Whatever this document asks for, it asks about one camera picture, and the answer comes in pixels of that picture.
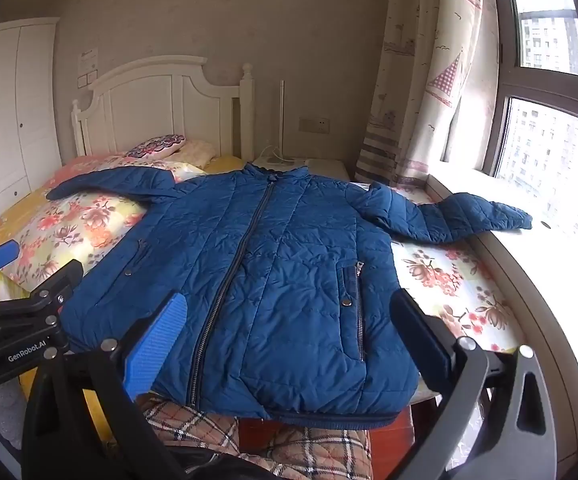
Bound white wooden headboard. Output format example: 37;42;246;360
72;56;256;173

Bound pink floral blanket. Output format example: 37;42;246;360
44;154;206;188

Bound white nightstand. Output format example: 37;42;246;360
251;156;351;183

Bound yellow bed sheet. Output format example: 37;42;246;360
0;156;246;281

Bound white paper wall notice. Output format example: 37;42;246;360
78;47;100;75

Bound blue quilted jacket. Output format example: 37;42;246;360
46;162;534;430

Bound person's plaid pants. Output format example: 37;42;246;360
142;395;372;480

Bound dark framed window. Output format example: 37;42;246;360
489;0;578;281

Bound person's left hand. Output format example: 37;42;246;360
0;367;37;411

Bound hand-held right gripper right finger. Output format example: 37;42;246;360
384;289;557;480

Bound white windowsill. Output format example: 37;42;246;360
428;172;578;461

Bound beige wall socket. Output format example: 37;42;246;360
299;117;331;135

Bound sailboat print curtain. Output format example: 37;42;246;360
354;0;500;193

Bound cream pillow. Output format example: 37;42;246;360
166;140;217;166

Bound white wardrobe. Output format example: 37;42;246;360
0;17;65;238

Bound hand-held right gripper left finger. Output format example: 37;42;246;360
22;292;190;480

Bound embroidered patterned pillow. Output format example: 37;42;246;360
126;134;187;158

